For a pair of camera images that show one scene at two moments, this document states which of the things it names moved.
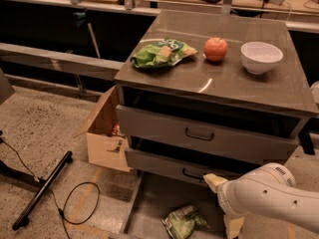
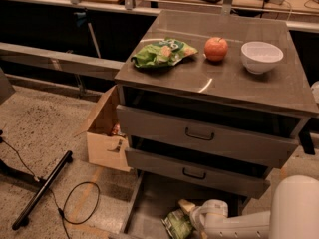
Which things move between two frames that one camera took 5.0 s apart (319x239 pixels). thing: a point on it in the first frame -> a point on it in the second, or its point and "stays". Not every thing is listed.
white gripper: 228,198 -> 212,216
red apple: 215,49 stays
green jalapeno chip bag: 182,221 stays
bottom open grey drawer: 158,195 stays
